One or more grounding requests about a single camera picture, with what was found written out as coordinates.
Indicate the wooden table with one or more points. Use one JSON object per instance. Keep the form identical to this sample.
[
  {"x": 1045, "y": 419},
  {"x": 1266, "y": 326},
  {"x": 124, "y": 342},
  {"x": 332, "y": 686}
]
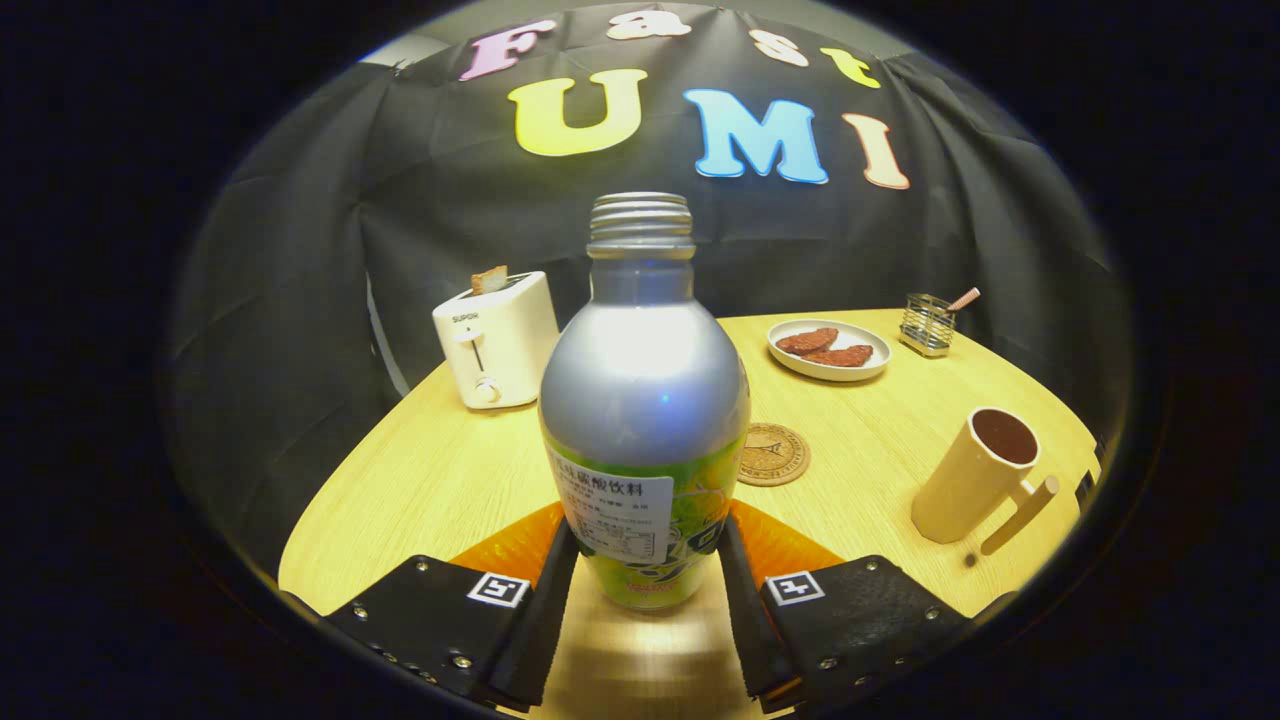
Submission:
[{"x": 430, "y": 480}]

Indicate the round cork coaster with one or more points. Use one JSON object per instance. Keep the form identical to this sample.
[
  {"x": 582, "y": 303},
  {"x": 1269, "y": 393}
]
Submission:
[{"x": 780, "y": 455}]

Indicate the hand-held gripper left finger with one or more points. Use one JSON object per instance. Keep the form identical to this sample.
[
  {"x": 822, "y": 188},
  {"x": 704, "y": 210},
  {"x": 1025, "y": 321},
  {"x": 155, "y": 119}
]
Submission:
[{"x": 540, "y": 630}]

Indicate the toast slice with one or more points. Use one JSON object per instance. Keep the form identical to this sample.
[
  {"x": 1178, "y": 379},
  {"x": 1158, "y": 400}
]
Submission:
[{"x": 489, "y": 280}]

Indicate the white oval plate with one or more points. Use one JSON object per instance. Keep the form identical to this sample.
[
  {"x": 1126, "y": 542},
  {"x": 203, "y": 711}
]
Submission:
[{"x": 860, "y": 370}]

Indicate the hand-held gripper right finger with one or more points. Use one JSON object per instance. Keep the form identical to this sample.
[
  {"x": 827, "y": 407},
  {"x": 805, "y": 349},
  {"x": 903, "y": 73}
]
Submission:
[{"x": 745, "y": 630}]

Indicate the brown meat piece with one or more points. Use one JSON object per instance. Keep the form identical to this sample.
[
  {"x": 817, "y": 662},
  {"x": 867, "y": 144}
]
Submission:
[
  {"x": 840, "y": 356},
  {"x": 808, "y": 341}
]

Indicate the white toaster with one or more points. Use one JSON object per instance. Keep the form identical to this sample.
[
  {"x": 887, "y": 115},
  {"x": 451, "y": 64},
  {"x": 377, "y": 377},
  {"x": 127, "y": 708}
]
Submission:
[{"x": 510, "y": 340}]

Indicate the silver green juice bottle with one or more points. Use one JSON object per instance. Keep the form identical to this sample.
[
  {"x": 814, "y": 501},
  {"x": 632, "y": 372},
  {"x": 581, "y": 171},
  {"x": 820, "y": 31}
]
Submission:
[{"x": 645, "y": 380}]

